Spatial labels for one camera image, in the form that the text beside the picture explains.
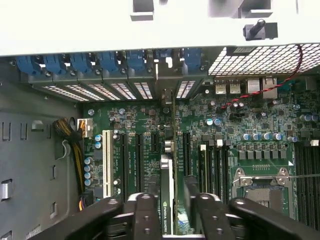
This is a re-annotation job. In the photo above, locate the CPU socket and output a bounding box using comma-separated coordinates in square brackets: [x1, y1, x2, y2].
[231, 166, 295, 222]

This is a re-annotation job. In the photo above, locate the white expansion slot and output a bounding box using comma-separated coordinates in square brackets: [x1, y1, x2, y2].
[102, 129, 112, 199]

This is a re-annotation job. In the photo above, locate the short black expansion slot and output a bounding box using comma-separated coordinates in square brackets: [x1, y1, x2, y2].
[150, 131, 160, 154]

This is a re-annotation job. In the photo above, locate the thin metal locking lever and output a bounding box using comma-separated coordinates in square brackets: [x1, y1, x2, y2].
[286, 174, 320, 180]

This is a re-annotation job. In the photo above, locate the white power connector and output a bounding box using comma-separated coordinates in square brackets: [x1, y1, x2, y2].
[76, 117, 94, 140]

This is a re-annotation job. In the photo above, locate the green motherboard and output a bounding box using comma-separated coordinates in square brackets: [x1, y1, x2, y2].
[81, 74, 320, 223]

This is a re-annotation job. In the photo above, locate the grey power supply unit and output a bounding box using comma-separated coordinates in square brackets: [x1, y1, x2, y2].
[0, 82, 85, 240]

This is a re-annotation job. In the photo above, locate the open black PC case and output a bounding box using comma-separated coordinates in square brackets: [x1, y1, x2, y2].
[0, 44, 320, 240]

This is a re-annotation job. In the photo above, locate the dark block with peg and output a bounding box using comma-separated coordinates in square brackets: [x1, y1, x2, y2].
[242, 18, 279, 42]

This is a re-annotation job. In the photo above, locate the grey parts rack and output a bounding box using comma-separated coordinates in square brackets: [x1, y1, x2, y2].
[129, 0, 300, 21]

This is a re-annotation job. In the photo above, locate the yellow and black cable bundle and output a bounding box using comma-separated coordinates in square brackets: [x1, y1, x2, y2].
[52, 117, 86, 213]

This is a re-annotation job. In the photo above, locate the red and black twisted wire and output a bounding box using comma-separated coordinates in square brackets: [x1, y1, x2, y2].
[221, 44, 304, 109]

